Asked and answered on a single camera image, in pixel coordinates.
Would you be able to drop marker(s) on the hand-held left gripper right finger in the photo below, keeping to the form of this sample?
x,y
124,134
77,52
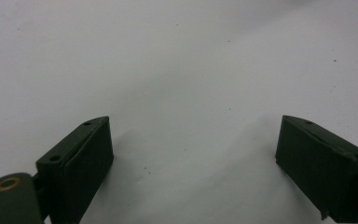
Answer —
x,y
320,168

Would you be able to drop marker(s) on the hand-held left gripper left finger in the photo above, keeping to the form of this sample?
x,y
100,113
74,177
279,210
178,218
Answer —
x,y
77,168

